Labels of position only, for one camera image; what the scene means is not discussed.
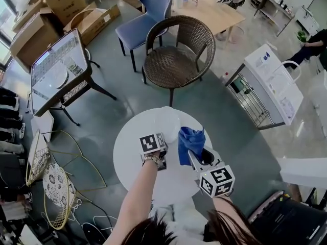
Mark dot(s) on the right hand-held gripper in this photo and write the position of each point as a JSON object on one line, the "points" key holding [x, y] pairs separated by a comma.
{"points": [[217, 180]]}

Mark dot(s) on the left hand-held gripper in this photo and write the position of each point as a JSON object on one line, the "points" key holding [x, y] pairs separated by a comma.
{"points": [[149, 143]]}

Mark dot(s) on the blue cloth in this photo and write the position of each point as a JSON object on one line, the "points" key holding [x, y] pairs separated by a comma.
{"points": [[189, 142]]}

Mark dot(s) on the white plate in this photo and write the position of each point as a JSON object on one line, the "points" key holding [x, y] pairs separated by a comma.
{"points": [[168, 124]]}

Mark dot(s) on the person's left forearm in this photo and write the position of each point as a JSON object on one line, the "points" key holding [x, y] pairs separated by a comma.
{"points": [[138, 193]]}

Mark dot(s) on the person's right forearm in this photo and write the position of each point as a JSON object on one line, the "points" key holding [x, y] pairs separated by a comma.
{"points": [[221, 200]]}

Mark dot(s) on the round white table gold legs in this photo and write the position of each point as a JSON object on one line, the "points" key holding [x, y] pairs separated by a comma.
{"points": [[178, 185]]}

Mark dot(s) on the white shirt pink print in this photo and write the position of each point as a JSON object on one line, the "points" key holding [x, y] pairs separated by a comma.
{"points": [[178, 218]]}

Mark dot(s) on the brown wicker chair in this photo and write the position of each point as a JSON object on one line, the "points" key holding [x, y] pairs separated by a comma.
{"points": [[176, 68]]}

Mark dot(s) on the green box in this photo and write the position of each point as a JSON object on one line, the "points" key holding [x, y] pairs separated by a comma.
{"points": [[241, 84]]}

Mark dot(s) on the white counter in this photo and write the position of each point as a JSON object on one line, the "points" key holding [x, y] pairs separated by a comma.
{"points": [[304, 171]]}

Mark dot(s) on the black machine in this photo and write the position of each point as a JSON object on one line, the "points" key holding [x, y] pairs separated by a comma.
{"points": [[288, 221]]}

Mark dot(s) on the black round device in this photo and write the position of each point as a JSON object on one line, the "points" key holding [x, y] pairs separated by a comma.
{"points": [[93, 235]]}

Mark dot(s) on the round white dish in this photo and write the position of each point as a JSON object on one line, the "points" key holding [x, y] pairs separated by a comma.
{"points": [[62, 79]]}

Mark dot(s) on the white flat panel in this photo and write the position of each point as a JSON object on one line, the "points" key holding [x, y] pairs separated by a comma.
{"points": [[42, 125]]}

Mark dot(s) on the clear glass cup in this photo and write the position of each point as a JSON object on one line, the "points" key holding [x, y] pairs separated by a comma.
{"points": [[72, 65]]}

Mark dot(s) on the square glass top table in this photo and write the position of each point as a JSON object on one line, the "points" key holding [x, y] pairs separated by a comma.
{"points": [[51, 85]]}

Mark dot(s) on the blue upholstered chair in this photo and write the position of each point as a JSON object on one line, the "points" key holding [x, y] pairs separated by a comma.
{"points": [[139, 27]]}

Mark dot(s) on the small bottle blue cap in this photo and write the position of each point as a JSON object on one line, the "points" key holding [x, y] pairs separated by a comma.
{"points": [[267, 55]]}

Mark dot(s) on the white arched faucet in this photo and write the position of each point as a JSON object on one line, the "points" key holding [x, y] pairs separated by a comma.
{"points": [[288, 62]]}

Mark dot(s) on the long flat cardboard box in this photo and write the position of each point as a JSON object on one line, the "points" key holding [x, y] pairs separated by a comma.
{"points": [[102, 22]]}

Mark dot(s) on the white low cabinet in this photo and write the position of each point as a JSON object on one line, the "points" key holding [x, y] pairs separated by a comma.
{"points": [[319, 93]]}

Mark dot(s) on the light wooden dining table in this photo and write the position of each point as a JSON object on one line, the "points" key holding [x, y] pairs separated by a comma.
{"points": [[204, 14]]}

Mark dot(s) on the white hoop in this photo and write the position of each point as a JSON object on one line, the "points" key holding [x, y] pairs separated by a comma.
{"points": [[84, 10]]}

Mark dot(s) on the dark green board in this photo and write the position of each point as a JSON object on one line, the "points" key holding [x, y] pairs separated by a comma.
{"points": [[324, 60]]}

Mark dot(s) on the large open cardboard box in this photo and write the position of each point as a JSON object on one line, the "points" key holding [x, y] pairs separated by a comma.
{"points": [[33, 39]]}

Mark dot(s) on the green potted plant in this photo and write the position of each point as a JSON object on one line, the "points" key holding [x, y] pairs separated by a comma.
{"points": [[302, 36]]}

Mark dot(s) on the tall cardboard box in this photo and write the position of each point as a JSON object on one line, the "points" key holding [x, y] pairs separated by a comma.
{"points": [[64, 1]]}

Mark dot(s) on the gray metal desk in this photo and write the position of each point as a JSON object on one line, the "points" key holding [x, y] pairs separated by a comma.
{"points": [[276, 9]]}

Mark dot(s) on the glass door black frame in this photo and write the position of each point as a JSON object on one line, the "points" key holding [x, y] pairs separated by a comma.
{"points": [[5, 14]]}

